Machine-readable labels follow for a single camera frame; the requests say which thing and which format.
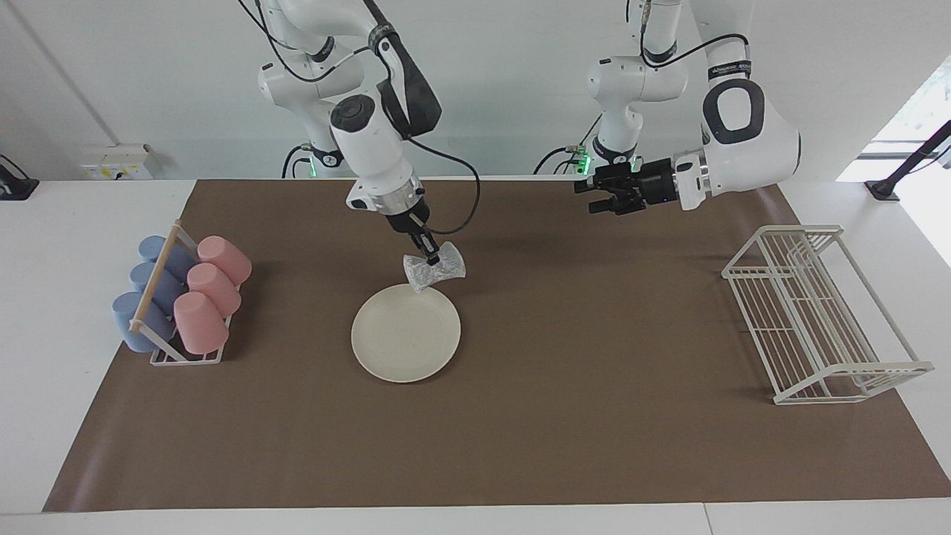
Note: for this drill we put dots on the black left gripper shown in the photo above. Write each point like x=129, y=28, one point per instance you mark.
x=652, y=184

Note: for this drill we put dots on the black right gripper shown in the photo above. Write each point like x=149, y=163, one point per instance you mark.
x=407, y=219

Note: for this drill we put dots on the cream round plate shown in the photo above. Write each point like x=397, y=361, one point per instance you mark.
x=406, y=338

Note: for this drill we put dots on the black clamp with bar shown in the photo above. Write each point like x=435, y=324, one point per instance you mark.
x=884, y=187

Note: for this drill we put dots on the blue plastic cup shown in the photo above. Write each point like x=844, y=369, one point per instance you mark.
x=178, y=260
x=125, y=316
x=167, y=288

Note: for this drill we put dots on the white wall socket box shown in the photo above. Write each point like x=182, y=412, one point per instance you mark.
x=119, y=162

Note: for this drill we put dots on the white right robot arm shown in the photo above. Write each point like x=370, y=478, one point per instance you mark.
x=368, y=141

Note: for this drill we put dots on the white cup rack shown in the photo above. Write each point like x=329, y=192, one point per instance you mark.
x=154, y=281

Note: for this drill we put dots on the pink plastic cup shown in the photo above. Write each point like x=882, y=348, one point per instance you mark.
x=226, y=258
x=200, y=323
x=215, y=288

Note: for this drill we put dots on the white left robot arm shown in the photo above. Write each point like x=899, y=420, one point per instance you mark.
x=758, y=148

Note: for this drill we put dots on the black table clamp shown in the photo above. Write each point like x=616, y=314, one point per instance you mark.
x=15, y=186

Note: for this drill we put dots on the brown table mat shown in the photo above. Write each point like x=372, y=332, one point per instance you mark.
x=565, y=431

